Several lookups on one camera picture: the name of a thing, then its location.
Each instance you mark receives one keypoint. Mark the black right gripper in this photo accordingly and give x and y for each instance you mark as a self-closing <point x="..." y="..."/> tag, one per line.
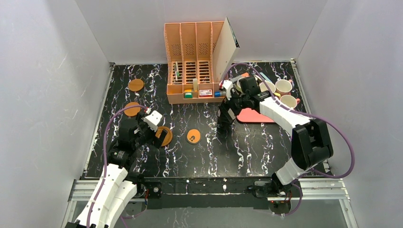
<point x="228" y="108"/>

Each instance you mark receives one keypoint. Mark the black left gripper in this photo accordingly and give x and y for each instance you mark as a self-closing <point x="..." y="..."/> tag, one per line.
<point x="150" y="134"/>

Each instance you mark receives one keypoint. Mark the black mug white inside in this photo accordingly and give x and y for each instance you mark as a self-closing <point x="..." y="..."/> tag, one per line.
<point x="225" y="119"/>

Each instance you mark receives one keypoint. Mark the yellow mug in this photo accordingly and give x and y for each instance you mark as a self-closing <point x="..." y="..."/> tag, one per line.
<point x="266" y="86"/>

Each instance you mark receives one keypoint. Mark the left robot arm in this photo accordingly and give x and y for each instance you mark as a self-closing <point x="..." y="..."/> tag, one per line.
<point x="119" y="183"/>

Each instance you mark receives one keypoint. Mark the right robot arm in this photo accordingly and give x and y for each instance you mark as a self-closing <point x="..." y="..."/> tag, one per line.
<point x="310" y="139"/>

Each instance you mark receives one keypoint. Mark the ridged orange round coaster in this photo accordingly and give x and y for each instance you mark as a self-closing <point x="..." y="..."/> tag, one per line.
<point x="168" y="137"/>

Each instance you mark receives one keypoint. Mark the orange coaster with black logo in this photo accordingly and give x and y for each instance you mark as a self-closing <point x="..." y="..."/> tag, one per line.
<point x="193" y="136"/>

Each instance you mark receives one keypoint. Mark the plain orange coaster near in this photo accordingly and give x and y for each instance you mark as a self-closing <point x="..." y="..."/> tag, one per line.
<point x="132" y="109"/>

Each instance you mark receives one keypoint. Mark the plain orange coaster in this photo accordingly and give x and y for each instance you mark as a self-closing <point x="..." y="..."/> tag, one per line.
<point x="136" y="85"/>
<point x="132" y="109"/>

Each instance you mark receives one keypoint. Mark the plain orange coaster far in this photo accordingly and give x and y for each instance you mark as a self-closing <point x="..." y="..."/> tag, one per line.
<point x="136" y="85"/>

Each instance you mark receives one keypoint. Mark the green mug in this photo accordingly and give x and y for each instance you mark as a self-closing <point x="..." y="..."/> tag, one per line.
<point x="238" y="86"/>

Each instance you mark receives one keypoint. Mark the pink tray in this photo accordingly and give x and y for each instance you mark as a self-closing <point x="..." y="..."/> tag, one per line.
<point x="248" y="115"/>

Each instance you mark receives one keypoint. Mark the blue grey bottle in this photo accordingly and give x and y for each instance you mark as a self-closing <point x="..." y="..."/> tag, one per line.
<point x="219" y="93"/>

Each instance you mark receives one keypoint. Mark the grey marker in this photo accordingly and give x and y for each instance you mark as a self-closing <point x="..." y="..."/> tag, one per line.
<point x="235" y="79"/>

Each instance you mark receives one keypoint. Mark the red white card box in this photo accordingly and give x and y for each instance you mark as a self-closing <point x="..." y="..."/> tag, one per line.
<point x="205" y="93"/>

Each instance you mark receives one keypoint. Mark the teal eraser block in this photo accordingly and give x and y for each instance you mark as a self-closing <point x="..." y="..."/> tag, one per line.
<point x="264" y="76"/>

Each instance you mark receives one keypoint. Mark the white tube in organizer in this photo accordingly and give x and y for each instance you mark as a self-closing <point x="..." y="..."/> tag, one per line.
<point x="195" y="84"/>

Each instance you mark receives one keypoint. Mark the white leaning book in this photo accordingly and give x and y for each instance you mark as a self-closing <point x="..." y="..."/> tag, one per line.
<point x="225" y="49"/>

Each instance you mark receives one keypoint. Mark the pen in organizer slot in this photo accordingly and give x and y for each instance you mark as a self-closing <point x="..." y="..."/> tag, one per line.
<point x="176" y="70"/>

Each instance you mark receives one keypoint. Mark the orange desk file organizer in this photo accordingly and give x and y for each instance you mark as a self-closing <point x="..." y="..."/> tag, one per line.
<point x="191" y="45"/>

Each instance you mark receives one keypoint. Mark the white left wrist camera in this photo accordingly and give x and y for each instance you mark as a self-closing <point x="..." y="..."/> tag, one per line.
<point x="153" y="119"/>

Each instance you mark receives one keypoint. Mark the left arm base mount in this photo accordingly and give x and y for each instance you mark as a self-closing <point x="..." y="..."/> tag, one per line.
<point x="137" y="205"/>

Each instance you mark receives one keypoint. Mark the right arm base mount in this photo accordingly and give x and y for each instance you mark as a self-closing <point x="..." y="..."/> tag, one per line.
<point x="283" y="200"/>

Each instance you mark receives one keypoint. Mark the aluminium front rail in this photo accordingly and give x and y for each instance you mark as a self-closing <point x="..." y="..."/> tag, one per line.
<point x="313" y="188"/>

